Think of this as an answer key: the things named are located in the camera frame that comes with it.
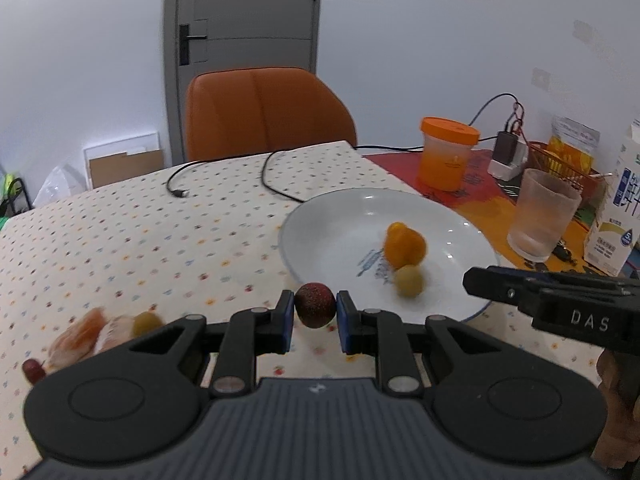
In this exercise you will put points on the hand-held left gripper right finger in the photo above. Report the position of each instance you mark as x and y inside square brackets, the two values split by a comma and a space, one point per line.
[346, 325]

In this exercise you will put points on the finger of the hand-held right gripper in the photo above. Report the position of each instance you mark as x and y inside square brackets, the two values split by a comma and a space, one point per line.
[492, 287]

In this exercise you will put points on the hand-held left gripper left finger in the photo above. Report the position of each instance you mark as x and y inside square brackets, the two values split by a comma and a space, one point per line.
[284, 321]

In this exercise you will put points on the dark red round fruit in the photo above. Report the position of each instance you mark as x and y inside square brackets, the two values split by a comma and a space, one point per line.
[314, 305]

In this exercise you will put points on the white plate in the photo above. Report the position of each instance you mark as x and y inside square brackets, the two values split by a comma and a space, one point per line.
[345, 230]

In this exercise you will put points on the person's right hand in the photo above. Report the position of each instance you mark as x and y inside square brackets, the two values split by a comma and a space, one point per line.
[620, 410]

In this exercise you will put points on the dark keys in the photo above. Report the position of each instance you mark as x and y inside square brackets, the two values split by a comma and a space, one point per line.
[561, 251]

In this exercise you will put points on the yellow-green round fruit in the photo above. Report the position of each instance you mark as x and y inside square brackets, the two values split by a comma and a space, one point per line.
[409, 280]

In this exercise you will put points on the frosted glass cup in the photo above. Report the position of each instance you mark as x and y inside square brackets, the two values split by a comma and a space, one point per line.
[542, 215]

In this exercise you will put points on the large orange fruit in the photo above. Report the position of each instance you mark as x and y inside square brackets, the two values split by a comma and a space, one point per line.
[406, 249]

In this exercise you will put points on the small orange fruit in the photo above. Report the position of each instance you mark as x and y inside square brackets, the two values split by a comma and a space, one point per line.
[395, 230]

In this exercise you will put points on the white milk carton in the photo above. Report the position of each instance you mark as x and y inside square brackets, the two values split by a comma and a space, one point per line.
[617, 210]

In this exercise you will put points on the white power strip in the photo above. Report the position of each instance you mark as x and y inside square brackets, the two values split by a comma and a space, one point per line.
[507, 169]

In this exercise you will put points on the green round fruit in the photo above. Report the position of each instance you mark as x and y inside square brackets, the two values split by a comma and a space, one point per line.
[147, 322]

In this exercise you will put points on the orange lidded plastic container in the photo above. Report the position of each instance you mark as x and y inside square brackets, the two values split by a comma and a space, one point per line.
[446, 155]

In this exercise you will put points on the black charger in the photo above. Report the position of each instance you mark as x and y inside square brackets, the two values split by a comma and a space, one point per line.
[506, 147]

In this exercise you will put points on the red orange patterned mat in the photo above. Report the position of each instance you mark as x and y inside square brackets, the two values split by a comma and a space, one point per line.
[400, 166]

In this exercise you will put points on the dotted white tablecloth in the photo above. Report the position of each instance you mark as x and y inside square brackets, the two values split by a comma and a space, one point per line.
[150, 240]

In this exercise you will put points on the yellow snack packet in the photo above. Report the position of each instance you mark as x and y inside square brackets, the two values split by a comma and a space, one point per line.
[575, 142]

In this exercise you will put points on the orange chair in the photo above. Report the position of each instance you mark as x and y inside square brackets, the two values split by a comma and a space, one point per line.
[265, 110]

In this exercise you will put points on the white board with cardboard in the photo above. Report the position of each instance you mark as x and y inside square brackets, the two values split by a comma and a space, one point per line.
[125, 160]

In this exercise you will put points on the small red fruit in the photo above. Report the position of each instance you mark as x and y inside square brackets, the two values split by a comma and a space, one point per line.
[32, 371]

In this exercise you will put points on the clear plastic bag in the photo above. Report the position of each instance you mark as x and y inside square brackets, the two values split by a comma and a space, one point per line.
[57, 187]

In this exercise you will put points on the green black rack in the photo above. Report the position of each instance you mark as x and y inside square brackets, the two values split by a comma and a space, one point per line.
[12, 195]

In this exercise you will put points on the grey door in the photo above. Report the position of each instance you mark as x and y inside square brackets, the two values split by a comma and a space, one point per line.
[250, 15]

